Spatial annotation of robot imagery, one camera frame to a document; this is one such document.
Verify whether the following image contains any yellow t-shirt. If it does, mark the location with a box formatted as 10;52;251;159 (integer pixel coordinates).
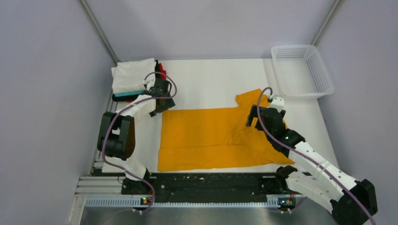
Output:
157;89;294;172

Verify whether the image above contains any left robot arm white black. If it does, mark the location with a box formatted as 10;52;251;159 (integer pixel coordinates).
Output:
97;78;177;196

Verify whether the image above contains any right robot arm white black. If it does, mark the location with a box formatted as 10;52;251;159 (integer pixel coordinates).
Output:
246;105;378;225

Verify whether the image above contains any red folded t-shirt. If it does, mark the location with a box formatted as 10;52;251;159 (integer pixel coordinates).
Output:
122;60;166;103

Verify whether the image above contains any black folded t-shirt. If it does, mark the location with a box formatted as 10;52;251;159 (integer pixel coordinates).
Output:
111;58;160;102

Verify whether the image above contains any teal folded t-shirt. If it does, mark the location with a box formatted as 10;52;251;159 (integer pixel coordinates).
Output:
114;90;144;98

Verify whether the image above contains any white plastic basket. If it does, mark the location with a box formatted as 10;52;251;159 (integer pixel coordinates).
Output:
271;45;335;100

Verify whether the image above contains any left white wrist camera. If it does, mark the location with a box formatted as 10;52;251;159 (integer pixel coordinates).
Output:
143;78;156;91

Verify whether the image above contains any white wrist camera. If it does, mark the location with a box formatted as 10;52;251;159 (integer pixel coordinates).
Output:
267;95;285;112
143;78;156;91

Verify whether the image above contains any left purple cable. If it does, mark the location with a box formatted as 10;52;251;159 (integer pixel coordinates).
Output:
101;71;178;215

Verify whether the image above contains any purple cable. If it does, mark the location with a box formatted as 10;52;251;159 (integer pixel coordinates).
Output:
101;71;178;215
256;87;377;225

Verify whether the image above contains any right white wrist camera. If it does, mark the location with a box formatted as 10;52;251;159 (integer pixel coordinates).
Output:
267;95;285;112

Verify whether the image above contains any left aluminium frame rail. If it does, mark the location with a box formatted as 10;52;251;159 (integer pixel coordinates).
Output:
88;90;114;176

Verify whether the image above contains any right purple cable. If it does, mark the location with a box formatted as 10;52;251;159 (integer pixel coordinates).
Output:
256;87;377;225

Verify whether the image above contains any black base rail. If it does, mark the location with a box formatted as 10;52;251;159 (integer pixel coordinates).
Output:
93;169;341;204

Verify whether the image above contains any left corner aluminium post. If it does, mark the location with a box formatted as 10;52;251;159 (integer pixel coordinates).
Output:
77;0;119;65

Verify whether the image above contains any corner aluminium post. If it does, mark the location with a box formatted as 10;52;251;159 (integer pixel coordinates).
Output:
311;0;345;46
77;0;119;65

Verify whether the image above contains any white slotted cable duct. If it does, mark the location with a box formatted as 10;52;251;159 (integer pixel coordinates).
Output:
85;196;293;208

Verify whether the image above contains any right corner aluminium post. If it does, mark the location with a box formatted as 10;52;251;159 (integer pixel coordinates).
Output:
311;0;345;46

